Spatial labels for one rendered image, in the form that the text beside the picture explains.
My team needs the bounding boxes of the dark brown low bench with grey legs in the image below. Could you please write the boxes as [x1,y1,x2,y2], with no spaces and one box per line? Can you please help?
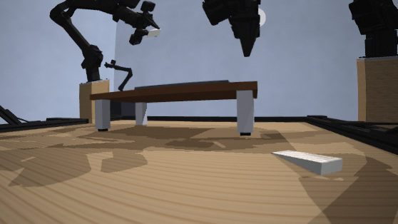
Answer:
[90,81,257,136]

